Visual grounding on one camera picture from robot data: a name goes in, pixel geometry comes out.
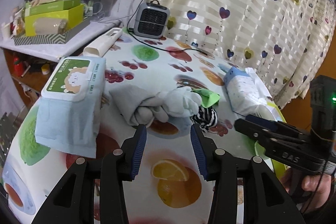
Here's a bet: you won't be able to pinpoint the black white striped sock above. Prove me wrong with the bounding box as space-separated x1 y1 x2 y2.
190 106 218 133

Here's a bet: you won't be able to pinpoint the right hand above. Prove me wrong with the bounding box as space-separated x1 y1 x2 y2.
280 167 334 210

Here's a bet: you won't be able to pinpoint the grey rolled sock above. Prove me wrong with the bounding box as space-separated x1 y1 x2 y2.
109 85 169 127

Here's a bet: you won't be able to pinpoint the green cloth piece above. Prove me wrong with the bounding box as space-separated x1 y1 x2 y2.
192 89 221 108

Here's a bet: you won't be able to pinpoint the white sock bundle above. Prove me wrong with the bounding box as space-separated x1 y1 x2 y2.
157 86 202 118

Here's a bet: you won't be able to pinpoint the wet wipes pack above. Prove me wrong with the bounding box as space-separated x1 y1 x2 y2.
35 56 106 158

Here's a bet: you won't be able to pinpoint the fruit print tablecloth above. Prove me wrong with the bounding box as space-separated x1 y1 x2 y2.
2 34 263 223

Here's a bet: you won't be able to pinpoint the white long dispenser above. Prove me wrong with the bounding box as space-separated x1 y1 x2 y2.
83 28 122 57

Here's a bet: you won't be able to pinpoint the heart pattern curtain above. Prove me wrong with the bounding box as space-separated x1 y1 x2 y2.
157 0 335 107

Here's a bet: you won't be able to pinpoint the grey small fan heater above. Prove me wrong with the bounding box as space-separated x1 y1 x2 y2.
133 0 170 39

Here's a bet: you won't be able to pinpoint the zigzag pattern tray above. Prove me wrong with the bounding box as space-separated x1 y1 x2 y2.
14 17 90 46

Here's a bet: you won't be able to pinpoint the lime green boxes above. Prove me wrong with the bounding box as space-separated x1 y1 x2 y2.
25 0 84 36

